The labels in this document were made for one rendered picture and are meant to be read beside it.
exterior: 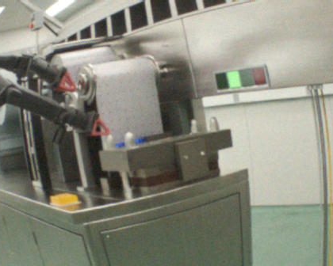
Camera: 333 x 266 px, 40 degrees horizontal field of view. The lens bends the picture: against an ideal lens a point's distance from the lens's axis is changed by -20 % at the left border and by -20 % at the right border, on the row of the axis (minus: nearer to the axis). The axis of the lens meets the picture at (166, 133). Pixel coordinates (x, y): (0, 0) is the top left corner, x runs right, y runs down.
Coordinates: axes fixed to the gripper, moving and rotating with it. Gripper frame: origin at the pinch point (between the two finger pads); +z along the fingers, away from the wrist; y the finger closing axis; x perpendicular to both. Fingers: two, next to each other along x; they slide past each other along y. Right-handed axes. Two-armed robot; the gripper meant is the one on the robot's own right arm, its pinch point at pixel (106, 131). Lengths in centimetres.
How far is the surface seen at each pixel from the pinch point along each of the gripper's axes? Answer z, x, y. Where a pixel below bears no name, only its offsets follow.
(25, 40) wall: 101, 215, -556
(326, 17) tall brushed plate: 13, 38, 78
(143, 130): 12.7, 5.2, 0.3
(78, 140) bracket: -5.4, -4.6, -8.0
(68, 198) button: -14.9, -26.5, 13.4
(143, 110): 10.7, 11.2, 0.4
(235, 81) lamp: 20.9, 22.9, 30.3
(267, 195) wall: 277, 45, -180
